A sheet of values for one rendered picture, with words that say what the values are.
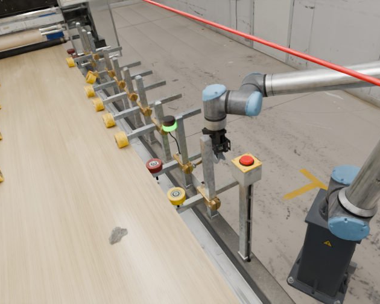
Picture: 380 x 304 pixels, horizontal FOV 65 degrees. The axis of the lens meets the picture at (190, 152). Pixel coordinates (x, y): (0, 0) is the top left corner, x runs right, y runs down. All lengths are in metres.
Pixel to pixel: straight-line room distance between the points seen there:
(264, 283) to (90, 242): 0.69
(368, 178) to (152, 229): 0.82
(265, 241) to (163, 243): 1.21
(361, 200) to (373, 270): 1.04
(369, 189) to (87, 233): 1.08
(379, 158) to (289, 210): 1.35
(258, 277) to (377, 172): 0.59
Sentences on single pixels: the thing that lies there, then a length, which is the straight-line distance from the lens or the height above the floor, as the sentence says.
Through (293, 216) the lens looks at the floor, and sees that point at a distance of 2.42.
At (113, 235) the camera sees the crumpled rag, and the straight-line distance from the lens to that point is 1.22.
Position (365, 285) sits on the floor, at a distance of 2.23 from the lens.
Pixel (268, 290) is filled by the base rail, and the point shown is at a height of 0.70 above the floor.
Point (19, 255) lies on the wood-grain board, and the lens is 1.37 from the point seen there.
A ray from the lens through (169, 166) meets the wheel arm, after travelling 1.53.
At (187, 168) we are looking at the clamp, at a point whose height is 0.86.
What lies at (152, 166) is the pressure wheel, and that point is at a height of 0.91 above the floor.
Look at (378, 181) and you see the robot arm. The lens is 1.25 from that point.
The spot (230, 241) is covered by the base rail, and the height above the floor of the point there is 0.70.
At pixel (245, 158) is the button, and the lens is 0.94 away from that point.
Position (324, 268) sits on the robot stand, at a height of 0.27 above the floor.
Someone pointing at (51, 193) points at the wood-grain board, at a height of 0.90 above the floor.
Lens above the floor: 1.83
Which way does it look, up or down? 38 degrees down
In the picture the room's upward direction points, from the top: 8 degrees counter-clockwise
